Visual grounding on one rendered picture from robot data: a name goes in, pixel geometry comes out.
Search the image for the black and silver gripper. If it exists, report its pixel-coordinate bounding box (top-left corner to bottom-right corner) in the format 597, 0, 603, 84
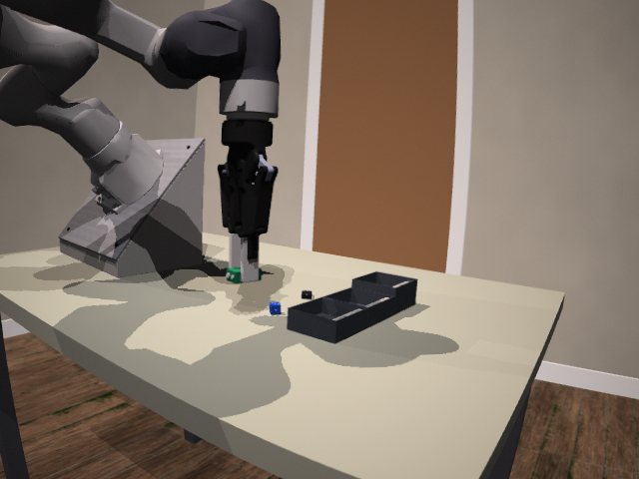
218, 120, 279, 282

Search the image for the green nine-volt battery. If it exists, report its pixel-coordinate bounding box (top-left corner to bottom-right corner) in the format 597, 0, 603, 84
226, 267, 262, 284

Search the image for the black rack of bins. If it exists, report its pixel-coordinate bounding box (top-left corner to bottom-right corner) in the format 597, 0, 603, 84
287, 271, 417, 344

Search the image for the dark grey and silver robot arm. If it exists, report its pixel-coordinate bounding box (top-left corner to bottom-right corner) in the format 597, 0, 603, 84
0, 0, 281, 214

